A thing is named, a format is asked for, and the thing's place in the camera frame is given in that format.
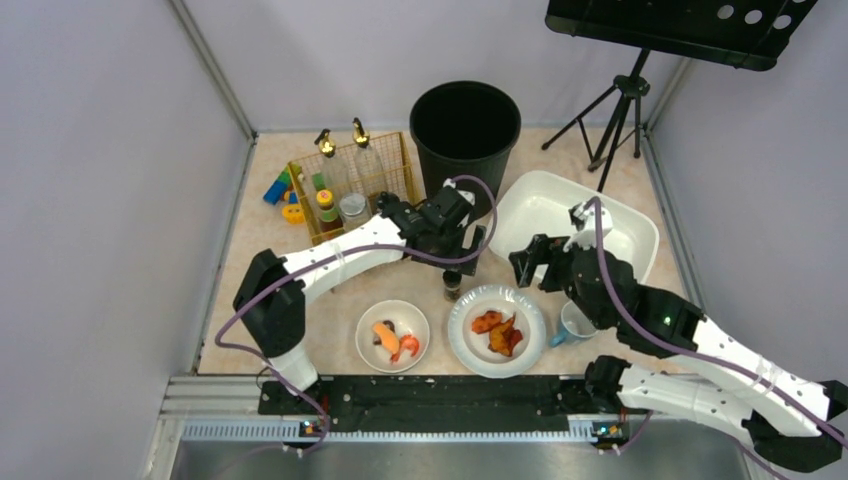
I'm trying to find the white rectangular tub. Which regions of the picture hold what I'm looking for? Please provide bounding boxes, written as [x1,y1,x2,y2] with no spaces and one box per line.
[489,170,659,283]

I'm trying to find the green toy block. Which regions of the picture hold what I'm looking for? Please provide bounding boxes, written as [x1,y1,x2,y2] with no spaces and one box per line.
[311,173,326,192]

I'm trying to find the black music stand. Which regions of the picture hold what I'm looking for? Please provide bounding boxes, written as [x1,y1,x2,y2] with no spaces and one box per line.
[545,0,815,188]

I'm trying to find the glass oil bottle dark liquid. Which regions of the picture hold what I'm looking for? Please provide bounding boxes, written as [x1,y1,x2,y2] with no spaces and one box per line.
[352,117,388,214]

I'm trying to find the orange food piece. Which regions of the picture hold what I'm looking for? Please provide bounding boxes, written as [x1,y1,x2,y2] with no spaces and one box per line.
[371,321,401,354]

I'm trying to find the fried food pieces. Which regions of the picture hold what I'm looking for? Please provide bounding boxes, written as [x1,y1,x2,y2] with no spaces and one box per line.
[471,310,524,357]

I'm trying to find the metal corner post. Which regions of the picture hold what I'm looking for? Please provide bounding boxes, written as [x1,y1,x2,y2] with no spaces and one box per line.
[166,0,258,143]

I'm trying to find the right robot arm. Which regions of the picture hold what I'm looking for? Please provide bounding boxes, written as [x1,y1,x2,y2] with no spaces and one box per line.
[508,234,847,473]

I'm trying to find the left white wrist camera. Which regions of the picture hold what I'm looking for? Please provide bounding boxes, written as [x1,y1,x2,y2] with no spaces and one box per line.
[442,178,476,207]

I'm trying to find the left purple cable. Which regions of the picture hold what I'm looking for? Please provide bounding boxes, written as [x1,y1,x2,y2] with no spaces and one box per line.
[213,174,499,458]

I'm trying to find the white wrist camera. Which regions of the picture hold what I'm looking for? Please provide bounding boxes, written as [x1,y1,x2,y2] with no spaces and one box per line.
[564,197,613,251]
[442,178,476,207]

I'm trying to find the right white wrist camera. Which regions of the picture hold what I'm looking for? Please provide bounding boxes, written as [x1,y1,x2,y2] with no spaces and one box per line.
[564,197,613,251]

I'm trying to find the gold wire basket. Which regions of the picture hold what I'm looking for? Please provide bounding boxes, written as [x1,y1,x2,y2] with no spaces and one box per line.
[288,132,423,245]

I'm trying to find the small dark spice jar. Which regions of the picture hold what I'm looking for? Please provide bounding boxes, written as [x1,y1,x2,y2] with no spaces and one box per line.
[442,270,463,302]

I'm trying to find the red shrimp toy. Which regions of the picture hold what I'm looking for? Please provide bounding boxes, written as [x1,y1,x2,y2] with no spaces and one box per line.
[390,334,420,364]

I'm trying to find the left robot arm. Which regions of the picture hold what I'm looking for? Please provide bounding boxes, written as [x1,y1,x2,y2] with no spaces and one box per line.
[233,179,491,395]

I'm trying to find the white paper plate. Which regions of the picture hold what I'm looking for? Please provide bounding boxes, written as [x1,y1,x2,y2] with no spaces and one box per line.
[447,285,547,379]

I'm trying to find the blue mug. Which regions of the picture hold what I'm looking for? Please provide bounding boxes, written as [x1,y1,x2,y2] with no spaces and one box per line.
[549,302,598,348]

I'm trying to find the red sauce bottle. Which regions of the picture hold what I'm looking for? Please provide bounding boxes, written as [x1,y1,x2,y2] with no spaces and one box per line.
[316,189,344,240]

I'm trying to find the green lego brick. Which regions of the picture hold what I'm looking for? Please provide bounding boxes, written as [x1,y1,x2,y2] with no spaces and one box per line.
[277,163,302,187]

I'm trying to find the white bowl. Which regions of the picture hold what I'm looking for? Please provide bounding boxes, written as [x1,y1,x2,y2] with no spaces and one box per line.
[355,300,431,374]

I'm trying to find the blue toy block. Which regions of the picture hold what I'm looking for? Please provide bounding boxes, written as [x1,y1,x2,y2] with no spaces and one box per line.
[263,176,290,205]

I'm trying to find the black trash bin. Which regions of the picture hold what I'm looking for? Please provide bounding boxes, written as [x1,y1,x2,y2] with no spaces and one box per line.
[410,80,521,198]

